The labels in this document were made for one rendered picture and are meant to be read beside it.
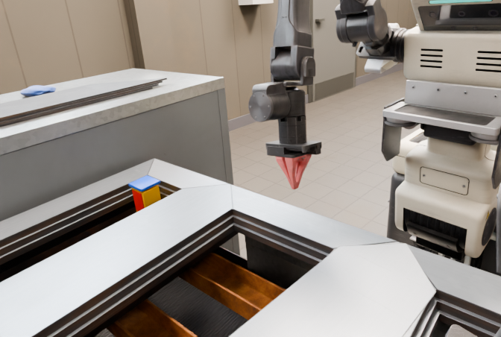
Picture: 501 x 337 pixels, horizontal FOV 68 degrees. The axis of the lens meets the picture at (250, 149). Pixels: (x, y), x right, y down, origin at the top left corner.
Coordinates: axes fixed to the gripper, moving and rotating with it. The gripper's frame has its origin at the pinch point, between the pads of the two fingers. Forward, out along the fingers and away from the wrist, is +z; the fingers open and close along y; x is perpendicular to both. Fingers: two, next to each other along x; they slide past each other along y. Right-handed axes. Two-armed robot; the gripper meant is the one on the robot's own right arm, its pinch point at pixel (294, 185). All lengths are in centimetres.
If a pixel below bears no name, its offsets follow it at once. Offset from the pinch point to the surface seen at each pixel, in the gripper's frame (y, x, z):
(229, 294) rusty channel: -10.5, -11.5, 23.6
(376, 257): 18.1, -0.5, 11.0
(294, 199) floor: -108, 140, 58
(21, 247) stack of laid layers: -47, -41, 11
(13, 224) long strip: -52, -40, 7
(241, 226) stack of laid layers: -12.5, -4.4, 10.5
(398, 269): 22.4, -1.0, 11.8
